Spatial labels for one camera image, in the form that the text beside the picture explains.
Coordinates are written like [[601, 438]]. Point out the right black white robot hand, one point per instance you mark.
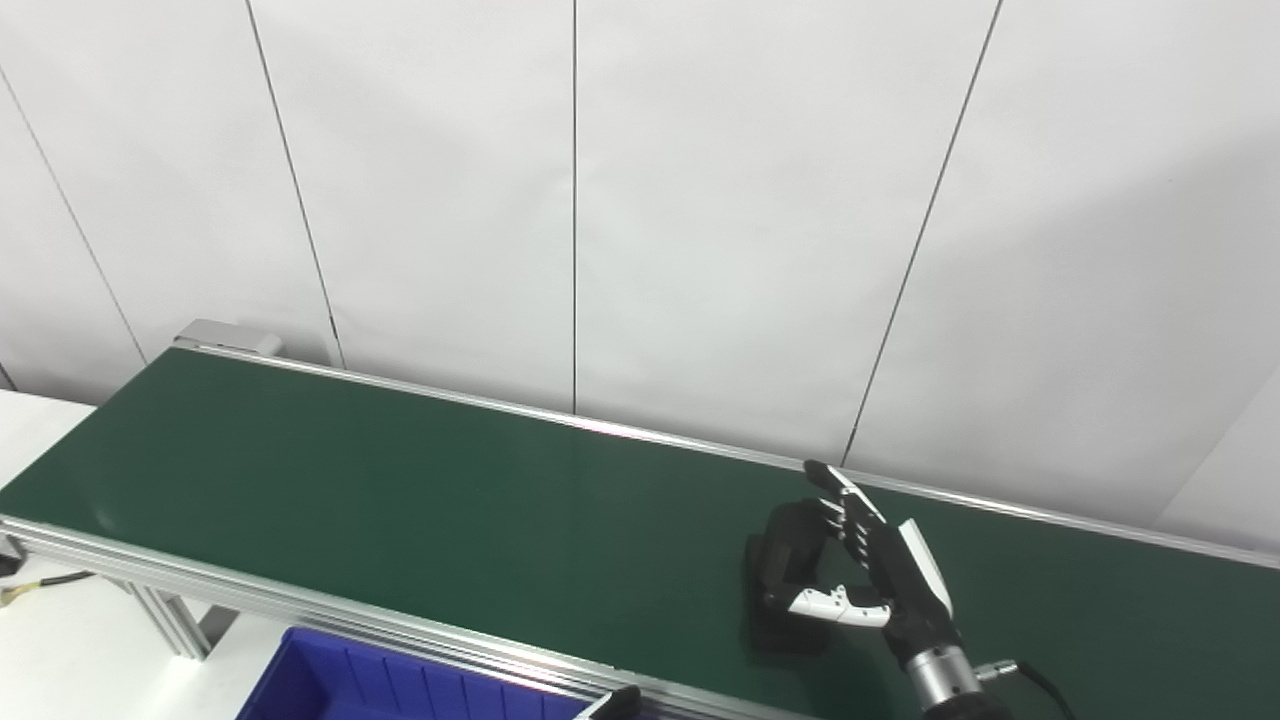
[[910, 590]]

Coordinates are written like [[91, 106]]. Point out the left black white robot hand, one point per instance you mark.
[[615, 705]]

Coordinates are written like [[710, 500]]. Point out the black cylinder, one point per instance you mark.
[[790, 550]]

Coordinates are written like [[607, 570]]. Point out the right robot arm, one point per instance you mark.
[[945, 685]]

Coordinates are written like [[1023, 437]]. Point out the blue plastic bin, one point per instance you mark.
[[400, 690]]

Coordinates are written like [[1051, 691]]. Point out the green conveyor belt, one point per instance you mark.
[[300, 605], [450, 500]]

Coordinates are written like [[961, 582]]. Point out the aluminium conveyor leg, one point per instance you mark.
[[175, 620]]

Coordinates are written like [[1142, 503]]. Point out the grey conveyor motor housing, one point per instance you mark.
[[235, 337]]

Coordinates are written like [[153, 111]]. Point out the black conveyor end fitting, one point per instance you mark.
[[8, 555]]

